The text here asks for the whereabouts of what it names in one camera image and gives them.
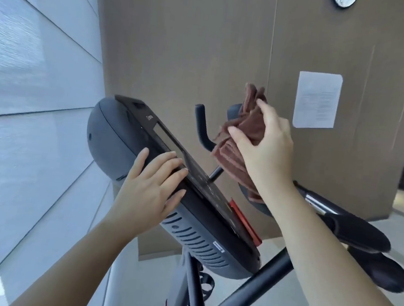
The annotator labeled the person's left hand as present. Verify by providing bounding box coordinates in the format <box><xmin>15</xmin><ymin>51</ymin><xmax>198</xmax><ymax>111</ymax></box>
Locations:
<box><xmin>103</xmin><ymin>144</ymin><xmax>191</xmax><ymax>244</ymax></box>

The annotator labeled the person's right hand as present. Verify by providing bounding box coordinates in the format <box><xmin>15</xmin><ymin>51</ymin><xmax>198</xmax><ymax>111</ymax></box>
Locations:
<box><xmin>221</xmin><ymin>96</ymin><xmax>302</xmax><ymax>202</ymax></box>

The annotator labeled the brown cleaning cloth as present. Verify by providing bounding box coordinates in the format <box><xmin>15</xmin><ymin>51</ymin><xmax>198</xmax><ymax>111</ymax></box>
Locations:
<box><xmin>206</xmin><ymin>80</ymin><xmax>277</xmax><ymax>204</ymax></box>

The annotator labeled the black exercise bike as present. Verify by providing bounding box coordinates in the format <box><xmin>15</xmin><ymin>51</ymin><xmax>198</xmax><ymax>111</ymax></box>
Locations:
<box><xmin>70</xmin><ymin>89</ymin><xmax>404</xmax><ymax>306</ymax></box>

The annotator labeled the person's left forearm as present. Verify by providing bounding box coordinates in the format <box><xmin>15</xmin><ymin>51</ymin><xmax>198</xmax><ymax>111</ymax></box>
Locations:
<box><xmin>9</xmin><ymin>211</ymin><xmax>139</xmax><ymax>306</ymax></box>

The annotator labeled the person's right forearm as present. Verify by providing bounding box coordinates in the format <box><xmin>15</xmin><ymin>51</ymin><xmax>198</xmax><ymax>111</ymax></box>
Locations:
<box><xmin>253</xmin><ymin>180</ymin><xmax>404</xmax><ymax>306</ymax></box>

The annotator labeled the white paper notice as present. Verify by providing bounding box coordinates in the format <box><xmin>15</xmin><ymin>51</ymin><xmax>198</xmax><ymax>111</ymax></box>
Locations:
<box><xmin>291</xmin><ymin>70</ymin><xmax>344</xmax><ymax>133</ymax></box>

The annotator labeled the translucent window blind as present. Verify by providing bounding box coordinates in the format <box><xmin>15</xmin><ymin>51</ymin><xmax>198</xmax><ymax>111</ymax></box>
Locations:
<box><xmin>0</xmin><ymin>0</ymin><xmax>135</xmax><ymax>306</ymax></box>

